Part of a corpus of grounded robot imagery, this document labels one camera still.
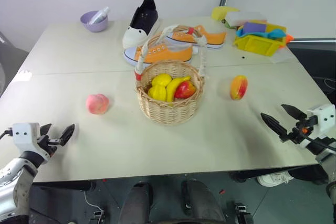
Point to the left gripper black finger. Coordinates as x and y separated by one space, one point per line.
67 134
46 129

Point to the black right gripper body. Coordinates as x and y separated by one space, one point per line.
300 130

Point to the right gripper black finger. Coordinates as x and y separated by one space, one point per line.
294 112
275 127

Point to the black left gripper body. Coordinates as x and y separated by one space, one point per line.
48 145

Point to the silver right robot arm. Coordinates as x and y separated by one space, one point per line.
326 161

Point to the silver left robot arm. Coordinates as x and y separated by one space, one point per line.
10 182

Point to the pink peach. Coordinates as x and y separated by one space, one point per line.
97 104

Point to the white sneaker under table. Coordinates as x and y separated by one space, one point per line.
273 179

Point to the red and yellow mango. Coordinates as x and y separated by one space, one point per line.
239 87

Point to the orange item beside bin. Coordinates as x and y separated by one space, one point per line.
288 39

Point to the yellow plastic bin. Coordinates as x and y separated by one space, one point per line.
256 45

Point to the blue cloth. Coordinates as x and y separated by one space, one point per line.
275 34

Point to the purple sponge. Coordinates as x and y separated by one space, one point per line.
254 27

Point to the red apple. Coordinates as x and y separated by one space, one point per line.
185 90

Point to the yellow lemon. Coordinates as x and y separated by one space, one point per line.
161 79
157 93

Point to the dark rounded shape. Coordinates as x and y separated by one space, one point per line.
202 205
136 205

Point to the green item behind bin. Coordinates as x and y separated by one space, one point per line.
231 25

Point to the white sponge stack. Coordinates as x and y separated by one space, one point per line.
244 16

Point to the orange canvas sneaker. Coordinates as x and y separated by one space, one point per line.
168 54
212 37

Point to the yellow banana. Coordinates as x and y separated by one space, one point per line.
172 87

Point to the purple bowl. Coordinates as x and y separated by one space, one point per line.
95 26

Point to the white plastic bottle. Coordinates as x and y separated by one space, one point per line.
99 16

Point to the black and white slip-on shoe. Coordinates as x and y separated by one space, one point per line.
141 22

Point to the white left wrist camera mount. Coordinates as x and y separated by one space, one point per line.
25 134

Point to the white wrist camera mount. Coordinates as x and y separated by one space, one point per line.
324 117
25 134

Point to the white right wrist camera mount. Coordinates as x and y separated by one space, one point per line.
324 117

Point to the black table frame bar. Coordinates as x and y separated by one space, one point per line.
65 186

